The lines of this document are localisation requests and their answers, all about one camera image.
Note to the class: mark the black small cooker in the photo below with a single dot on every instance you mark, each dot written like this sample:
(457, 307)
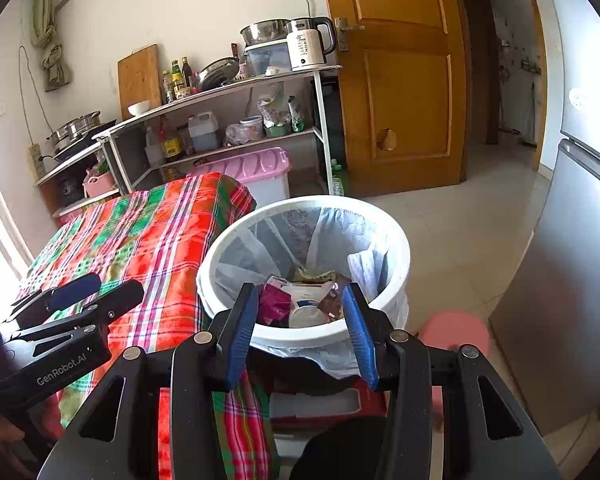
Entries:
(70, 189)

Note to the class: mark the small sauce bottle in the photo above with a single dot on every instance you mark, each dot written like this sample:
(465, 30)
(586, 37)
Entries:
(167, 90)

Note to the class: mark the grey refrigerator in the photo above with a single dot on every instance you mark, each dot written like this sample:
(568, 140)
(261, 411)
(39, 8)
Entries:
(570, 260)

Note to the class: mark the steel frying pan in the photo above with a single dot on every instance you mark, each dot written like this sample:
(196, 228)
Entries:
(217, 72)

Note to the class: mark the wooden cutting board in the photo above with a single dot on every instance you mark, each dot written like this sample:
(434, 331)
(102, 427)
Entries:
(139, 75)

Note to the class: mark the wooden door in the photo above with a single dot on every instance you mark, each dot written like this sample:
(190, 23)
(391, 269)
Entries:
(405, 85)

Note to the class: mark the white blue yogurt pouch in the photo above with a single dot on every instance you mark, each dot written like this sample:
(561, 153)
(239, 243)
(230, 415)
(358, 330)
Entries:
(305, 315)

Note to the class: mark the steel mixing bowl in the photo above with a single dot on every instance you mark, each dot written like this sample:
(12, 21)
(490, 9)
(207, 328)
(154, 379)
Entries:
(265, 30)

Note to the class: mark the green packet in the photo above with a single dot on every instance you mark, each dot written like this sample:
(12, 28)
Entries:
(296, 117)

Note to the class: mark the plaid tablecloth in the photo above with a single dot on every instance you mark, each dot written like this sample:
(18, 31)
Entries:
(145, 240)

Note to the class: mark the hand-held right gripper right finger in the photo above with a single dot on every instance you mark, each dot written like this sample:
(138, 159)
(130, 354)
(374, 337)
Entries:
(357, 335)

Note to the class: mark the clear bin liner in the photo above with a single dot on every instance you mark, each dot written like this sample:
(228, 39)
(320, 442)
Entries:
(280, 240)

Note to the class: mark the brown snack wrapper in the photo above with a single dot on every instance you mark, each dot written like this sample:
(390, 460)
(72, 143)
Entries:
(332, 302)

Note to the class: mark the hanging green cloth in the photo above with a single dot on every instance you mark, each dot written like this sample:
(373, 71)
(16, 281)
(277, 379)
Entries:
(52, 65)

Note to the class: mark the green plastic bottle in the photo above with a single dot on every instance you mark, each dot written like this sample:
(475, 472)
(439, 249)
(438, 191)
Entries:
(339, 180)

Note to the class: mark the small white metal rack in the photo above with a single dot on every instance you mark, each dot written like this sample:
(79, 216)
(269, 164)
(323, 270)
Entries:
(70, 164)

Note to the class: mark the dark sauce bottle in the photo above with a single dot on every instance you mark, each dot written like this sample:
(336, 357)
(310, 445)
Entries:
(186, 72)

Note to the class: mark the dark red wrapper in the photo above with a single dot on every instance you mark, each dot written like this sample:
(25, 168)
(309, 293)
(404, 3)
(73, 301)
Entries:
(275, 302)

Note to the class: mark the white bowl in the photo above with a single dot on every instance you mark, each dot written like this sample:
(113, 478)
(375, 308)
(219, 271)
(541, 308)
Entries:
(138, 109)

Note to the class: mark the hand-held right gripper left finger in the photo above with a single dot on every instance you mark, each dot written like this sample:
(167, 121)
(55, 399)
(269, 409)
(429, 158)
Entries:
(242, 335)

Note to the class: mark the cream paper bag green leaves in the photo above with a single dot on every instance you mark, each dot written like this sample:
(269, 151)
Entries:
(312, 276)

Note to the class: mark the clear storage box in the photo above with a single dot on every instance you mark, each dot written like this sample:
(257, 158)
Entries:
(267, 57)

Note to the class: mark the white plastic bin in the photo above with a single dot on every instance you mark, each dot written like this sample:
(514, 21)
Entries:
(305, 340)

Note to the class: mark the yellowed power strip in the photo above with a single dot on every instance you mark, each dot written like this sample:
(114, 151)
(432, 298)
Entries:
(35, 160)

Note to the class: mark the crumpled plastic bag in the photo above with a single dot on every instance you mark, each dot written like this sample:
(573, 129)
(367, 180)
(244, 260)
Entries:
(237, 135)

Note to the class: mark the pink plastic stool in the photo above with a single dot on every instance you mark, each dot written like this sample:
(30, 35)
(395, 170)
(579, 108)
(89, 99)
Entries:
(455, 327)

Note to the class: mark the yellow oil bottle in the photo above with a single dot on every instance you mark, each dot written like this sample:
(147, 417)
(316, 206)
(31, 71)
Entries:
(175, 174)

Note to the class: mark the pink plastic basket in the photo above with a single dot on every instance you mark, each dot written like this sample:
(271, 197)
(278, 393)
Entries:
(100, 185)

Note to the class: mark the white electric kettle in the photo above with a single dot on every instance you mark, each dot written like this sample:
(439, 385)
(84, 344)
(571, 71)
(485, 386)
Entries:
(305, 47)

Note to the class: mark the green bowl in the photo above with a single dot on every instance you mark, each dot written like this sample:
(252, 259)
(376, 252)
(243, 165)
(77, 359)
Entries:
(278, 131)

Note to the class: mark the clear plastic bottle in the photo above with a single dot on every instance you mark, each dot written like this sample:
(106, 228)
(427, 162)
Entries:
(153, 152)

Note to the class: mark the yellow label sauce bottle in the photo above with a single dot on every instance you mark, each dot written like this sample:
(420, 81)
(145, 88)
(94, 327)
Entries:
(178, 82)

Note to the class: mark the large white metal rack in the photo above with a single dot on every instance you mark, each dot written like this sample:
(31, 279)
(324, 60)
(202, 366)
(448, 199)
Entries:
(322, 125)

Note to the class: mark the steel steamer pot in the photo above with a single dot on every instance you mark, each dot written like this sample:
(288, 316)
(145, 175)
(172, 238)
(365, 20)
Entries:
(86, 121)

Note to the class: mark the red plastic stool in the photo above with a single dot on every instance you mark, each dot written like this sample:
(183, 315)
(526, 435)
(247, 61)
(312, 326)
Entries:
(372, 397)

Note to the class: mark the small dark jar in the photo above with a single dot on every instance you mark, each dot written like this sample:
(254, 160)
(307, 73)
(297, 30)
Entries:
(186, 142)

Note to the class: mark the white jerrycan dark liquid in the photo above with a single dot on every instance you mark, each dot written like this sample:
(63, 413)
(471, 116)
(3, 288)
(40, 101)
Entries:
(204, 135)

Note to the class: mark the white foam fruit net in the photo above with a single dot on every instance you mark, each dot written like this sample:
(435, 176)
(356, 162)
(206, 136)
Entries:
(365, 270)

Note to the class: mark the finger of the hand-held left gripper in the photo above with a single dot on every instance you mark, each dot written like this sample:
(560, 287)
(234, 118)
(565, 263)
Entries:
(72, 290)
(120, 295)

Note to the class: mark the pink storage box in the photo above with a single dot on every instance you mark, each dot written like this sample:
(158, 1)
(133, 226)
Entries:
(250, 170)

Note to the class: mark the soy sauce bottle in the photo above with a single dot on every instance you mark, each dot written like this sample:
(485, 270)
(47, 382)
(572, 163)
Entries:
(171, 147)

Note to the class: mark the black induction cooker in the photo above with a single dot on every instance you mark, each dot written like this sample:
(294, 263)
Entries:
(87, 142)

